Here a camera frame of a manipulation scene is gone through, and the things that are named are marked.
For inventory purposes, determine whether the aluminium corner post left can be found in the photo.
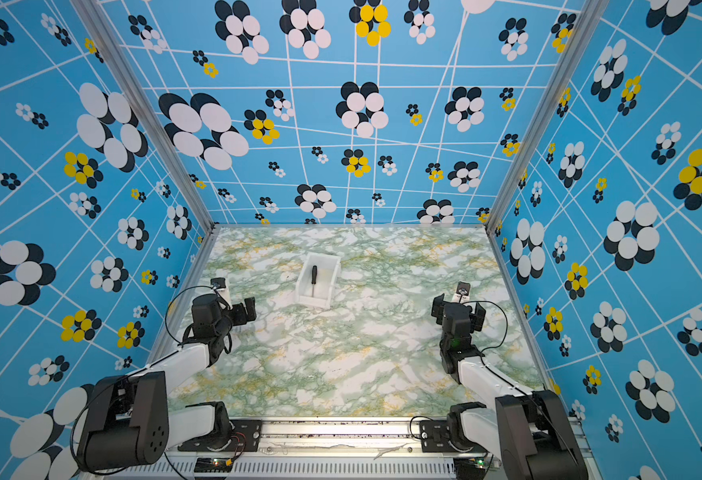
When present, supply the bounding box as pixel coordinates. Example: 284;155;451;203
72;1;215;235

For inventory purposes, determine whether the aluminium corner post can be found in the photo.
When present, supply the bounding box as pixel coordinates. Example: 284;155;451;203
72;1;215;235
486;0;609;233

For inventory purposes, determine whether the green circuit board right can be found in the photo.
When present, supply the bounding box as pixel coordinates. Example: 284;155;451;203
453;457;488;474

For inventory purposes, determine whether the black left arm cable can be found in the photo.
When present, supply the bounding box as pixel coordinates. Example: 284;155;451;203
68;284;232;480

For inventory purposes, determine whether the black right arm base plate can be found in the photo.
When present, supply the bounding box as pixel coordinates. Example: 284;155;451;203
413;419;477;453

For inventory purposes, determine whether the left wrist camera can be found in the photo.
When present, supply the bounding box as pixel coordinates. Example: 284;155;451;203
210;277;227;291

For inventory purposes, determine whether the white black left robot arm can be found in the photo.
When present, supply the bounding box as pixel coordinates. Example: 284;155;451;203
70;293;257;475

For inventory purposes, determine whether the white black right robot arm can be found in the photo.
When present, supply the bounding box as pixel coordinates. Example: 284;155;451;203
431;294;589;480

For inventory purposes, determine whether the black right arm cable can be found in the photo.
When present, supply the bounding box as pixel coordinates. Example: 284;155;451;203
467;299;580;469

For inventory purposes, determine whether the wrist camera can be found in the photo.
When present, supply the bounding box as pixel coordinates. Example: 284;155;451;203
210;277;227;291
453;282;471;303

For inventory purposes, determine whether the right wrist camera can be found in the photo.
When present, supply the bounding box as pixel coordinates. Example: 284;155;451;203
453;282;471;303

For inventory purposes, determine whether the black handled screwdriver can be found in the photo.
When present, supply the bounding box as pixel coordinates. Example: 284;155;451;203
310;265;318;298

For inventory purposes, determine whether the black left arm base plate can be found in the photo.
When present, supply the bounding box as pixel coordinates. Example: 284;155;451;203
178;419;263;453

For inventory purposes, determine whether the green circuit board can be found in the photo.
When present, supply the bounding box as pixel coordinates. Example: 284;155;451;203
453;457;488;474
194;457;233;474

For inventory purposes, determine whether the green circuit board left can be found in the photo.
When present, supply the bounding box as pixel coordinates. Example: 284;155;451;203
194;457;233;474

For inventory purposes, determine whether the aluminium corner post right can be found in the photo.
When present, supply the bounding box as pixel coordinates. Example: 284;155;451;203
486;0;609;233

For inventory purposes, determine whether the white plastic bin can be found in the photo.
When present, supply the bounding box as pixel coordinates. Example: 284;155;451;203
295;252;341;310

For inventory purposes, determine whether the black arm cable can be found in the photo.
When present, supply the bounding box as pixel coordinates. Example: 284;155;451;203
68;284;232;480
467;299;580;469

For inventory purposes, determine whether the aluminium front rail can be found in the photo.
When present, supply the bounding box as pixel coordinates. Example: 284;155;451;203
163;415;506;479

